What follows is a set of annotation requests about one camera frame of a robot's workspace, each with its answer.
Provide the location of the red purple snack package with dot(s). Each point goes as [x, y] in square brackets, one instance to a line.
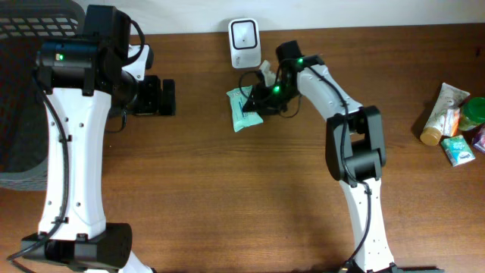
[478, 140]

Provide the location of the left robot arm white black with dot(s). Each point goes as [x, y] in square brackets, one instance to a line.
[83, 80]

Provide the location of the orange tissue pack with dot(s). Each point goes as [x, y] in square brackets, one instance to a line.
[451, 122]

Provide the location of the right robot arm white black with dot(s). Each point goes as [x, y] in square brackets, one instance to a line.
[355, 151]

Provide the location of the teal pouch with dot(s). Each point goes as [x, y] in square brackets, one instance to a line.
[240, 118]

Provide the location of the grey plastic mesh basket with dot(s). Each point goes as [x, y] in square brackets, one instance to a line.
[25, 25]

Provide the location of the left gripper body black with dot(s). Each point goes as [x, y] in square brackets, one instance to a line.
[147, 98]

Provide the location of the green lid glass jar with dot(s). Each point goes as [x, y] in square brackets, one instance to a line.
[472, 114]

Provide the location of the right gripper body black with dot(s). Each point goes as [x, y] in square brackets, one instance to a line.
[278, 96]

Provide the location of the white cream tube gold cap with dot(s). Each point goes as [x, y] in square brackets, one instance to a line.
[448, 97]

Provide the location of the teal tissue pack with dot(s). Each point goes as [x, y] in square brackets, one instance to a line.
[457, 150]

